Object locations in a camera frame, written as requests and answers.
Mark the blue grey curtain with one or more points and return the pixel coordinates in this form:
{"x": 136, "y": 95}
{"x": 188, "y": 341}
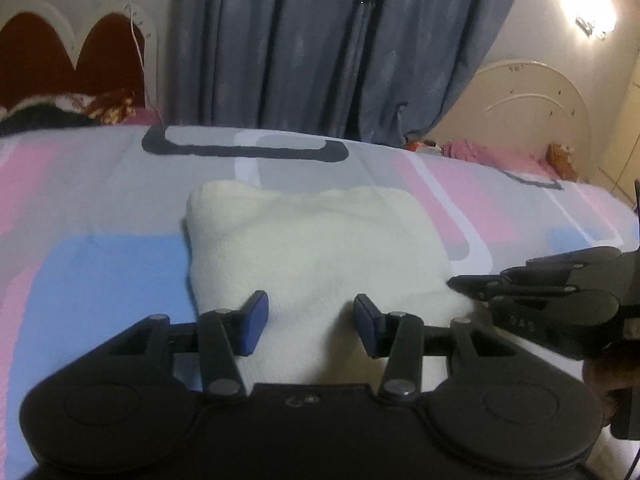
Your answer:
{"x": 374, "y": 71}

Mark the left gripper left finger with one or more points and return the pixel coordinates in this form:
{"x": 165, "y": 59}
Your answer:
{"x": 223, "y": 336}

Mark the brown plush toy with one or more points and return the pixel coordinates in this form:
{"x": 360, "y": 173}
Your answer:
{"x": 560, "y": 158}

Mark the wall lamp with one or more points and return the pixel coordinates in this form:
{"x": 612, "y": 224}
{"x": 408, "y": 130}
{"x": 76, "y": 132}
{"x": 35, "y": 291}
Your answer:
{"x": 598, "y": 27}

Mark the red white headboard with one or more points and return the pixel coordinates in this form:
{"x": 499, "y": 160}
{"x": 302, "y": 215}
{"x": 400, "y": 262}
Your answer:
{"x": 41, "y": 53}

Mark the cream round headboard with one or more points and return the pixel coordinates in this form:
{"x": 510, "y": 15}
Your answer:
{"x": 522, "y": 105}

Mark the cream knit sweater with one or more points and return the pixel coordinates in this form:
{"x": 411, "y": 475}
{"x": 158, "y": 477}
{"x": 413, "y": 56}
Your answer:
{"x": 312, "y": 254}

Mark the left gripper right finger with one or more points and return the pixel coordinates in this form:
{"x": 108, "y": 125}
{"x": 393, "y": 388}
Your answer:
{"x": 397, "y": 337}

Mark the colourful clothes pile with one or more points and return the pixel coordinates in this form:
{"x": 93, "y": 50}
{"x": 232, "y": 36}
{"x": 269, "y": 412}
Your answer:
{"x": 67, "y": 111}

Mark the cream wardrobe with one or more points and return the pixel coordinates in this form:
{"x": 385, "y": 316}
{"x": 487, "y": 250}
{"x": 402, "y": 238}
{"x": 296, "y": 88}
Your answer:
{"x": 617, "y": 168}

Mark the pink blanket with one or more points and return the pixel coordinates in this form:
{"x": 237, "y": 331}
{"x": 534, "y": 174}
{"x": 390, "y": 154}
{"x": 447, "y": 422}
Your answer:
{"x": 498, "y": 158}

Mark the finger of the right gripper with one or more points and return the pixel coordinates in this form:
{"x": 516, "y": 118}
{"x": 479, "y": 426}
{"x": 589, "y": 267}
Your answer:
{"x": 516, "y": 282}
{"x": 590, "y": 261}

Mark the patterned bed sheet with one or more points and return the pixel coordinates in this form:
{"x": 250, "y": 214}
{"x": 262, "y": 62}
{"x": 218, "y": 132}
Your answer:
{"x": 93, "y": 235}

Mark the person right hand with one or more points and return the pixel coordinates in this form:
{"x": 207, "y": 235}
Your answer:
{"x": 603, "y": 378}

